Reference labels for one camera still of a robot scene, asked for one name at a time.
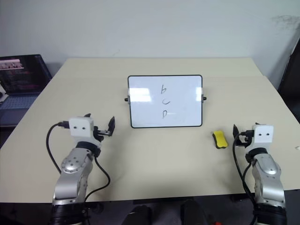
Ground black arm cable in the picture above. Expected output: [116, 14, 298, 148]
[231, 130, 256, 207]
[45, 120, 111, 203]

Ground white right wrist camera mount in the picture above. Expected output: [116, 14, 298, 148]
[247, 124, 275, 151]

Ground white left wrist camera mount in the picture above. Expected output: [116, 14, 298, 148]
[69, 115, 102, 148]

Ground white object beside laptop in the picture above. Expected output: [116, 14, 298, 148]
[0, 83, 8, 104]

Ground small black-framed whiteboard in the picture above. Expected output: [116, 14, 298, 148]
[124, 75, 208, 129]

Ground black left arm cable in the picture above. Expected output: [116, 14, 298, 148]
[45, 120, 111, 203]

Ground dark rounded shape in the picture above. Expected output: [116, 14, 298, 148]
[121, 204, 153, 225]

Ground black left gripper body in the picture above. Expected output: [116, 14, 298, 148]
[93, 126, 111, 143]

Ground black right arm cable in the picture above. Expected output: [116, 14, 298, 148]
[231, 130, 256, 207]

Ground open dark laptop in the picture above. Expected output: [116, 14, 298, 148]
[0, 54, 53, 128]

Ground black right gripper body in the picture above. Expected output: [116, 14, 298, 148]
[235, 129, 254, 148]

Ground yellow and black eraser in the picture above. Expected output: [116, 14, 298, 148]
[212, 130, 228, 150]

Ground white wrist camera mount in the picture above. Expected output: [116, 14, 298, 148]
[247, 124, 275, 151]
[69, 115, 102, 148]

